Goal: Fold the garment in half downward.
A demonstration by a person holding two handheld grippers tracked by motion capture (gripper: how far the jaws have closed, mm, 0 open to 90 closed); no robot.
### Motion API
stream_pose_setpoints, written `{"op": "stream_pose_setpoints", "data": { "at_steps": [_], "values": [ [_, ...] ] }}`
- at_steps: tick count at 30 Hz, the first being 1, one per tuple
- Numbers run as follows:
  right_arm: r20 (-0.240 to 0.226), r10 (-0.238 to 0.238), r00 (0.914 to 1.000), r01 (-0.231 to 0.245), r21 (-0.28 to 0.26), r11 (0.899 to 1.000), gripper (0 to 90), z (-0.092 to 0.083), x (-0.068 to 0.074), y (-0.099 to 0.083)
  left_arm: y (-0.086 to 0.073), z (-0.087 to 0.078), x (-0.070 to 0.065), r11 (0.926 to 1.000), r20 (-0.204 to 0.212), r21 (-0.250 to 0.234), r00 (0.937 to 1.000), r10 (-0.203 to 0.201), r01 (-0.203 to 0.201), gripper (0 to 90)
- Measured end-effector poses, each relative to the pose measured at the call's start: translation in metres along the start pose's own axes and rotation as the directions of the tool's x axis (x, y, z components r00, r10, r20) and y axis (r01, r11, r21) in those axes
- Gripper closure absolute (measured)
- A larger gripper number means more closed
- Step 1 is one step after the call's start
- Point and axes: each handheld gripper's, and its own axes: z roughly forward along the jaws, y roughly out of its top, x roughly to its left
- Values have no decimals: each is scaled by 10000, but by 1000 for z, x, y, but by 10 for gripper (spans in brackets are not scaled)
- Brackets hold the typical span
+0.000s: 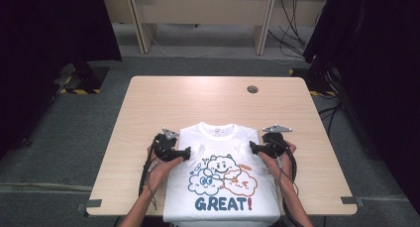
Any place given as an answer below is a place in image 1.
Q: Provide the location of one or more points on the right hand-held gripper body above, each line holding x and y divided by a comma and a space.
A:
274, 144

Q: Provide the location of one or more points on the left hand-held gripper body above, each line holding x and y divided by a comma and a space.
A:
163, 146

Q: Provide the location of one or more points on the white printed T-shirt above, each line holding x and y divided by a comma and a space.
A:
221, 144

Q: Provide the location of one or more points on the person's right hand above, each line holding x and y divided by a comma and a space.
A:
284, 169

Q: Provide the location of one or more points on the person's left hand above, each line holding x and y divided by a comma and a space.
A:
158, 174

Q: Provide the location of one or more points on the yellow black hazard tape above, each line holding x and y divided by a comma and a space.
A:
322, 93
79, 91

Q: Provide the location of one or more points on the black stand base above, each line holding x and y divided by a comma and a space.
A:
90, 76

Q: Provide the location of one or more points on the black curtain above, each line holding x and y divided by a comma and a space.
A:
379, 88
39, 55

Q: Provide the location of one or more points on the beige desk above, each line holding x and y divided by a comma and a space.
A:
198, 9

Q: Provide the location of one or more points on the grey table corner bracket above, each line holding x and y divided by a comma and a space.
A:
92, 203
350, 200

